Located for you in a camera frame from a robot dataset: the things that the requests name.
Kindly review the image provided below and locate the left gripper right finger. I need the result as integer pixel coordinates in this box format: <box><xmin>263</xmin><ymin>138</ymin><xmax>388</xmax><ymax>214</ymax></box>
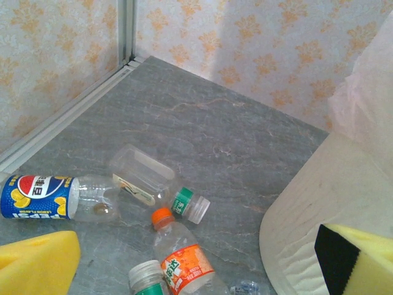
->
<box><xmin>314</xmin><ymin>223</ymin><xmax>393</xmax><ymax>295</ymax></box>

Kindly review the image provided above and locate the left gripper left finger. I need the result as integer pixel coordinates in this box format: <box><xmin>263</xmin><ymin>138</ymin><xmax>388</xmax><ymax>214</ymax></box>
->
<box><xmin>0</xmin><ymin>230</ymin><xmax>82</xmax><ymax>295</ymax></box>

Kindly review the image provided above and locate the Pepsi lemon bottle blue label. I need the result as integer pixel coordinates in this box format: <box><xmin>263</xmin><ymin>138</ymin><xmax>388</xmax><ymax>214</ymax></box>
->
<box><xmin>0</xmin><ymin>173</ymin><xmax>121</xmax><ymax>224</ymax></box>

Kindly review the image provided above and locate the clear bottle green neck band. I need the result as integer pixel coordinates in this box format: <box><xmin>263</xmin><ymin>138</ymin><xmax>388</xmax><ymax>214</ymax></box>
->
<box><xmin>128</xmin><ymin>259</ymin><xmax>169</xmax><ymax>295</ymax></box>
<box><xmin>109</xmin><ymin>143</ymin><xmax>211</xmax><ymax>225</ymax></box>

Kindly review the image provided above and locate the crinkled water bottle blue label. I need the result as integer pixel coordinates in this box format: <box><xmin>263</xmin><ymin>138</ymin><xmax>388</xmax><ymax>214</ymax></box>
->
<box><xmin>228</xmin><ymin>279</ymin><xmax>268</xmax><ymax>295</ymax></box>

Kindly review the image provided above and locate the orange soda bottle orange cap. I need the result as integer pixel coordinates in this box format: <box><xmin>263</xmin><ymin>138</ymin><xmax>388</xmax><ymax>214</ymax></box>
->
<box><xmin>150</xmin><ymin>208</ymin><xmax>230</xmax><ymax>295</ymax></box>

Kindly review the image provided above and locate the cream plastic waste bin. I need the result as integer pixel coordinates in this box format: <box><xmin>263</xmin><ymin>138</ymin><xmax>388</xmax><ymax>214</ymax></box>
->
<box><xmin>259</xmin><ymin>128</ymin><xmax>393</xmax><ymax>295</ymax></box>

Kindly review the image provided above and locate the pink translucent bin liner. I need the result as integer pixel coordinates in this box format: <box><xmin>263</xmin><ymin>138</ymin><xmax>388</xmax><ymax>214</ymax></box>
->
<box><xmin>327</xmin><ymin>10</ymin><xmax>393</xmax><ymax>148</ymax></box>

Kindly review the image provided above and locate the aluminium table side rail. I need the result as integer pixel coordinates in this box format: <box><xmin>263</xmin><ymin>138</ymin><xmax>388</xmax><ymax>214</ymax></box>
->
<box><xmin>0</xmin><ymin>57</ymin><xmax>145</xmax><ymax>175</ymax></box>

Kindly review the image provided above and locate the aluminium frame post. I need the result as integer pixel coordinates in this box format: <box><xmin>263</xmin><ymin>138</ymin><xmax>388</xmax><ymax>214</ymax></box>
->
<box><xmin>117</xmin><ymin>0</ymin><xmax>138</xmax><ymax>64</ymax></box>

